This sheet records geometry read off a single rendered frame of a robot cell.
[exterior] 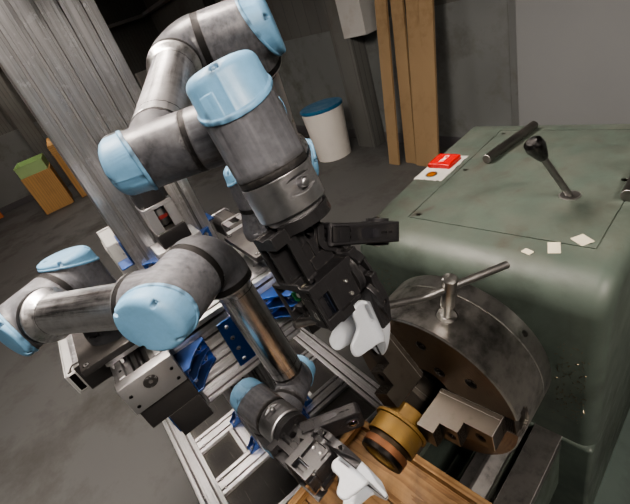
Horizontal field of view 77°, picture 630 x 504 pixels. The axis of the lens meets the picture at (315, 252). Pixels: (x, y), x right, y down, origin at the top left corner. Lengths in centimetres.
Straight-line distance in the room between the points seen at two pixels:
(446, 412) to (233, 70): 58
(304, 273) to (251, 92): 17
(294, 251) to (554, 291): 45
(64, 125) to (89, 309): 53
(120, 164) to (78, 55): 71
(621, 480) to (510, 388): 69
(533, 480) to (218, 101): 83
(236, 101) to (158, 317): 38
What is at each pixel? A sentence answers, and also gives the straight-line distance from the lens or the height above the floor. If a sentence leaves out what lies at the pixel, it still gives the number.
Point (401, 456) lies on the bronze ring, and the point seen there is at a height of 109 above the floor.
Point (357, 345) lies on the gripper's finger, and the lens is 46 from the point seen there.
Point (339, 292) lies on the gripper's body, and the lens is 42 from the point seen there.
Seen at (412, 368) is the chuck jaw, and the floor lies 114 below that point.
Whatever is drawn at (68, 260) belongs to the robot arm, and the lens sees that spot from 104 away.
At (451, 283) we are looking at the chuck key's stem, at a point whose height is 132.
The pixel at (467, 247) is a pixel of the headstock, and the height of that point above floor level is 125.
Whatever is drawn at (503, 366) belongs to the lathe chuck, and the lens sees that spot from 67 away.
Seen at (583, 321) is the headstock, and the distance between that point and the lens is 72.
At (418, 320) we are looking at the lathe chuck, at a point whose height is 124.
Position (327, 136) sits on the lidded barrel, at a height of 32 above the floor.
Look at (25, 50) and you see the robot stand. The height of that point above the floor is 179.
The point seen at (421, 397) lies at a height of 105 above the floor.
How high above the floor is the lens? 170
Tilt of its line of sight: 31 degrees down
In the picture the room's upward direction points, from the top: 20 degrees counter-clockwise
